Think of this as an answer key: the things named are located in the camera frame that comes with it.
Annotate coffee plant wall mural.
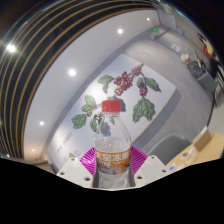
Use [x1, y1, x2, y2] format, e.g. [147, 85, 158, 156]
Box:
[46, 53, 178, 171]

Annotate wall notice board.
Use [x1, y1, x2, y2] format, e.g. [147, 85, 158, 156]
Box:
[156, 6, 178, 31]

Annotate clear red-capped drink bottle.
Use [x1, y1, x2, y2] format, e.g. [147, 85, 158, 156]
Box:
[93, 99, 132, 190]

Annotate small tan cardboard box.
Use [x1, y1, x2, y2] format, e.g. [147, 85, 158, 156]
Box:
[192, 126, 214, 153]

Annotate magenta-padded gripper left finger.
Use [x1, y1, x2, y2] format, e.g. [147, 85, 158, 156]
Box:
[56, 148, 98, 188]

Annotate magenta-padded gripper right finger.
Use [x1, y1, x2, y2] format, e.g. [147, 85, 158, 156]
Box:
[129, 145, 168, 188]

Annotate round ceiling lights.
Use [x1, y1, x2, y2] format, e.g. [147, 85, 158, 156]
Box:
[6, 16, 153, 128]

